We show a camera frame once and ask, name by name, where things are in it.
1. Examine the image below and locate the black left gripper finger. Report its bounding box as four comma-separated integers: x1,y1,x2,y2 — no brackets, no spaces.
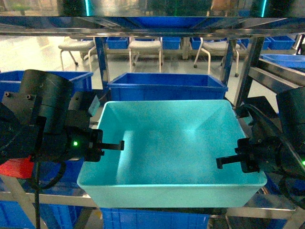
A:
101,140,124,151

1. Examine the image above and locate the blue bin right shelf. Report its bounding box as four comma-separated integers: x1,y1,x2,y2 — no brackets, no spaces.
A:
261,54,305,69

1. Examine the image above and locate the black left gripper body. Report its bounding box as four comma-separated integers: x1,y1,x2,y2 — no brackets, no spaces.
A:
64,111,101,162

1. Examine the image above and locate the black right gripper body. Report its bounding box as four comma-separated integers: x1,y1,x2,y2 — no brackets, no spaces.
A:
235,117,285,173

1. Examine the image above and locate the grey chair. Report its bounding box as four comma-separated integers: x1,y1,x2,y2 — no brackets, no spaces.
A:
58,37,96,71
193,38,241,77
128,37,163,73

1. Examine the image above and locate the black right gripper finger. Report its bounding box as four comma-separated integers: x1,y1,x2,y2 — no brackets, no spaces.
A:
216,155,242,169

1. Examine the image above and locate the blue bin far left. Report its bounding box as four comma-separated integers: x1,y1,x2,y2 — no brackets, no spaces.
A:
0,70,94,101

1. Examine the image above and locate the metal top shelf beam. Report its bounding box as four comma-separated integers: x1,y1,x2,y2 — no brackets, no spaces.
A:
0,16,305,38

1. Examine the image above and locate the grey chair right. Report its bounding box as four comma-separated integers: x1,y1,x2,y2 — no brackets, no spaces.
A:
193,38,241,77

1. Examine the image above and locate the grey chair left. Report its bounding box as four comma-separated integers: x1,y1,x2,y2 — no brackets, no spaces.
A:
58,37,96,71

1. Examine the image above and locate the teal plastic bin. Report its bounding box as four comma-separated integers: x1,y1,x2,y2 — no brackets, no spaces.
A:
77,99,267,208

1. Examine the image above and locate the grey chair centre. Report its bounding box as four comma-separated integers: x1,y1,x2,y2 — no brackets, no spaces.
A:
128,37,163,73

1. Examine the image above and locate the blue bin below shelf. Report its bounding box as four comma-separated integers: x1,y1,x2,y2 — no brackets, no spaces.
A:
101,208,210,229

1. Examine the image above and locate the blue bin behind teal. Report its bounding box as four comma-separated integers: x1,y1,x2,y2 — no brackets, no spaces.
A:
108,73,228,101

